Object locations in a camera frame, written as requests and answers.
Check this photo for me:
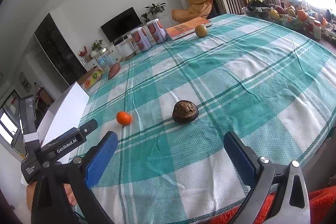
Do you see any orange tangerine far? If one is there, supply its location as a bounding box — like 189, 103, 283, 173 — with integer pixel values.
116, 111, 132, 126

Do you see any green potted plant left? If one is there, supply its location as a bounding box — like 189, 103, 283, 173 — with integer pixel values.
90, 40, 103, 58

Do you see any white foam box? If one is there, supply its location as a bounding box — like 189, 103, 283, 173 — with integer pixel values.
37, 83, 89, 147

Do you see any small green-yellow round fruit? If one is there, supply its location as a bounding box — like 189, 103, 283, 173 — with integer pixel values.
195, 24, 207, 38

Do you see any left hand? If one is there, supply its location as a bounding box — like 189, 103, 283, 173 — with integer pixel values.
25, 181, 77, 212

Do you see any fruit print tissue pack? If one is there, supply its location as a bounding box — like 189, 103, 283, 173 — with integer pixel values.
77, 66, 104, 91

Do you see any red flower vase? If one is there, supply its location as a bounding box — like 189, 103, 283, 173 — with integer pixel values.
79, 46, 91, 63

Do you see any left red white can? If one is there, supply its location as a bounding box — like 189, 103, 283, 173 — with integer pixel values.
130, 27, 152, 52

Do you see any small dark mangosteen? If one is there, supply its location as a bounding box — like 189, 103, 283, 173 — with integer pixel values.
172, 100, 199, 123

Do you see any dark bookshelf cabinet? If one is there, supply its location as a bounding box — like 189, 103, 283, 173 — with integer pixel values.
34, 14, 87, 85

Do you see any clear gold-lid jar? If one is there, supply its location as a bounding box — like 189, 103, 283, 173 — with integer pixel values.
94, 48, 117, 73

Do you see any green potted plant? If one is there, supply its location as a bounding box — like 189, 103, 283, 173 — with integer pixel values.
145, 2, 166, 19
90, 40, 103, 58

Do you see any teal plaid tablecloth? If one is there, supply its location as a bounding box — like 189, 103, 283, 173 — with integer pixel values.
72, 14, 335, 223

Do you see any white tv cabinet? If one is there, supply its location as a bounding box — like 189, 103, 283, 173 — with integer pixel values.
84, 59, 98, 71

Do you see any orange lounge chair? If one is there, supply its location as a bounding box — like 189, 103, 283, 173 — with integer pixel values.
171, 0, 213, 23

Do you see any red white can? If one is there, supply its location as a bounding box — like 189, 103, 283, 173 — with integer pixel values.
130, 27, 152, 52
146, 19, 168, 44

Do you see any orange book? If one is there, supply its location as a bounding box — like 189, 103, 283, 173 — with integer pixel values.
166, 17, 213, 40

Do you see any sweet potato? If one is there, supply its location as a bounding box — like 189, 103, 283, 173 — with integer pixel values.
108, 63, 121, 80

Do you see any red fuzzy sleeve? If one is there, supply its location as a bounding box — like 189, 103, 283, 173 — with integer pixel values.
208, 183, 335, 223

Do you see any black television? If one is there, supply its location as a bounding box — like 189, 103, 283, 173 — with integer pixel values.
101, 7, 142, 43

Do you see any right red white can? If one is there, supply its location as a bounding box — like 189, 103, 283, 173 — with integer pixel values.
146, 19, 168, 44

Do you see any green potted plant right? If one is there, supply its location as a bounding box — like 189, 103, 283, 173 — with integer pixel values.
145, 2, 166, 19

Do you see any clear black-lid jar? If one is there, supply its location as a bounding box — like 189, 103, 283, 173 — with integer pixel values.
113, 36, 136, 60

